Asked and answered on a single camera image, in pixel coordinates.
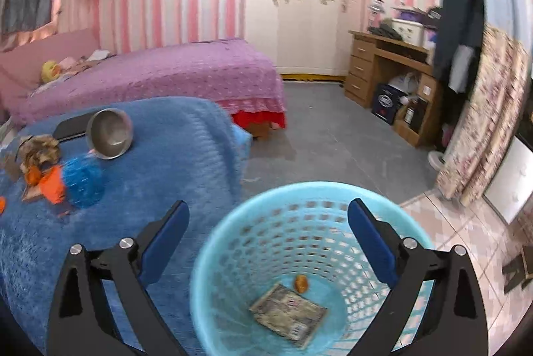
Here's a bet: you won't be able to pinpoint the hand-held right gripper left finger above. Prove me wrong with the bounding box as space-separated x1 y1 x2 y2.
45 200 191 356

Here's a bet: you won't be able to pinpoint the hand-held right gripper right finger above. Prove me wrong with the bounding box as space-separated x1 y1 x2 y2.
347 197 489 356

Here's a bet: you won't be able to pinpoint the light blue plastic basket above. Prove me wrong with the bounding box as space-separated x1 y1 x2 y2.
189 181 436 356

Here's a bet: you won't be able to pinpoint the blue plastic bag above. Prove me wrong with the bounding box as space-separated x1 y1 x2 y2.
62 155 106 210

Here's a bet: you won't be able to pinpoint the orange snack wrapper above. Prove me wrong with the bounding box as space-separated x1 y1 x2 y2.
37 165 67 204

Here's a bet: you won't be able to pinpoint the brown paper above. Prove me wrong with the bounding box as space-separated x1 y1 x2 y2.
17 135 62 174

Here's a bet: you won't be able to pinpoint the blue knitted blanket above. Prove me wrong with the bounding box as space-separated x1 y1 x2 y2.
0 97 251 354

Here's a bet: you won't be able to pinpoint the white floor bowl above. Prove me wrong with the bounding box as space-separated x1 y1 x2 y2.
428 150 448 174

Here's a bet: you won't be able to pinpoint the flat printed packet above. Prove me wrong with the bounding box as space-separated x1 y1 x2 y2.
249 283 329 349

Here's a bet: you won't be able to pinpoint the steel bowl with pink shell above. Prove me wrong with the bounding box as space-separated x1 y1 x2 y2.
85 108 135 160

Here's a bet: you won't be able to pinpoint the dark blue box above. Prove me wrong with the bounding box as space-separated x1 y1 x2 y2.
372 83 406 126

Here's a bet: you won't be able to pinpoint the red bed skirt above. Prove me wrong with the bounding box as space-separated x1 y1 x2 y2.
231 110 287 132

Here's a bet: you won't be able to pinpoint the white cabinet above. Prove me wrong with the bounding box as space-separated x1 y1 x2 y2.
483 135 533 225

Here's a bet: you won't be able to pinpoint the white round appliance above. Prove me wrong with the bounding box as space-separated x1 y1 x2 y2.
387 72 421 96

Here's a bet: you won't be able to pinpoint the floral curtain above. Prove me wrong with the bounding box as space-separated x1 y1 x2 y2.
435 25 529 207

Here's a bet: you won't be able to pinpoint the purple dotted bedspread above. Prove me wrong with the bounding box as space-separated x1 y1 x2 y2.
8 37 288 128

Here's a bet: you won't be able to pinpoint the wooden desk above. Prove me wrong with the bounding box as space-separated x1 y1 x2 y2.
345 30 444 149

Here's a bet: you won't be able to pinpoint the grey hanging shirt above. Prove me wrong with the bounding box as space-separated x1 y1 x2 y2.
447 46 473 94

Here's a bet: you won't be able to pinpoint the pink clothes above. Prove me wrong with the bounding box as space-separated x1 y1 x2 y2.
58 50 117 74

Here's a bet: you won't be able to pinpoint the yellow duck plush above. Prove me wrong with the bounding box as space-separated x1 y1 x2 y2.
41 60 61 84

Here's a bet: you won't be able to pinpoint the dark clothes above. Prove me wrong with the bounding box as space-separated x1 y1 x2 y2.
366 23 404 42

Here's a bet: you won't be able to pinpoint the white storage box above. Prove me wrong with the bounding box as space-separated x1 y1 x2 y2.
391 18 429 46

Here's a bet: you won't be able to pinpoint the white wardrobe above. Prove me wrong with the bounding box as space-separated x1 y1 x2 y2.
244 0 363 78

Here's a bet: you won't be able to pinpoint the pink headboard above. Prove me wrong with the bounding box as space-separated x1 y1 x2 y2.
0 27 101 124

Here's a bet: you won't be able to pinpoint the purple box lid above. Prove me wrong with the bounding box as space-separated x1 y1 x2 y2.
391 4 429 21

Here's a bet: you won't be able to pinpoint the table lamp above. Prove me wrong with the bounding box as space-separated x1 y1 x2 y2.
366 0 388 30

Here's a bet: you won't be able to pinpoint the black cap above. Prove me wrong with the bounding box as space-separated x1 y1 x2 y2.
425 6 444 28

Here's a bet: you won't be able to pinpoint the dark hanging jacket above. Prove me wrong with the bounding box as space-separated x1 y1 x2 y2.
433 0 488 90

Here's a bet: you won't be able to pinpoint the wooden bed frame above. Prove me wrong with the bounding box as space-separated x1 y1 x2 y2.
246 123 271 140

